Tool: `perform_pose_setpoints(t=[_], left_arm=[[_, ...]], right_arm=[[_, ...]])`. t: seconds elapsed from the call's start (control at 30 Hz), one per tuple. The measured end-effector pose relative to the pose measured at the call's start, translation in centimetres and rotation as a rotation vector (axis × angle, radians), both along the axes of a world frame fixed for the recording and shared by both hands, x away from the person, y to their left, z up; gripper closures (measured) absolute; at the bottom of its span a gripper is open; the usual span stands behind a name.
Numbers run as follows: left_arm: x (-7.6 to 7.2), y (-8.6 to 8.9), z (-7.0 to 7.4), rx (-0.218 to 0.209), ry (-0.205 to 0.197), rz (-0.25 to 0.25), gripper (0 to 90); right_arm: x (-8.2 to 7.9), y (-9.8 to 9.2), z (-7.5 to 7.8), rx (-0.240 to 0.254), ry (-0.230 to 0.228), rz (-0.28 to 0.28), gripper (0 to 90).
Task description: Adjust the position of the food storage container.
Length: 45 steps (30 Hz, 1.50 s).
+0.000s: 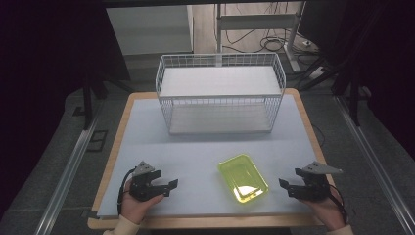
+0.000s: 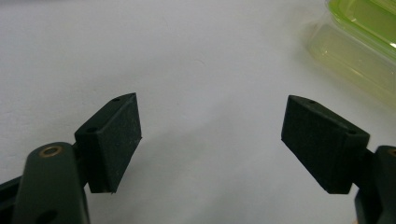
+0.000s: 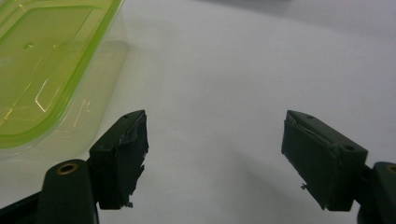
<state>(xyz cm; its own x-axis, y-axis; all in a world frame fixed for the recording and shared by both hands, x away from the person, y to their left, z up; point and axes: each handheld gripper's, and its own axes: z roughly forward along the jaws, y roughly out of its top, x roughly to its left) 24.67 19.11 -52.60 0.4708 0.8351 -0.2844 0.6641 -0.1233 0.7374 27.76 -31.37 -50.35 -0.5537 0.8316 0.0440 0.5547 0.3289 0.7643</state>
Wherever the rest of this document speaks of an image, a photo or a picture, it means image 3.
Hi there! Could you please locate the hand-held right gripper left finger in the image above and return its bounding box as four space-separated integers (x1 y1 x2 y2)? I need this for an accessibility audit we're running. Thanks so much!
36 109 149 224

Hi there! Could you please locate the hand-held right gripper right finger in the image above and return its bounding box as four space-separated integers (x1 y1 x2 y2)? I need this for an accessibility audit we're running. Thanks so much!
281 109 396 224

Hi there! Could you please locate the green plastic container lid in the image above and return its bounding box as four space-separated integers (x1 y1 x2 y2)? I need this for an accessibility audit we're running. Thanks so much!
0 0 130 161

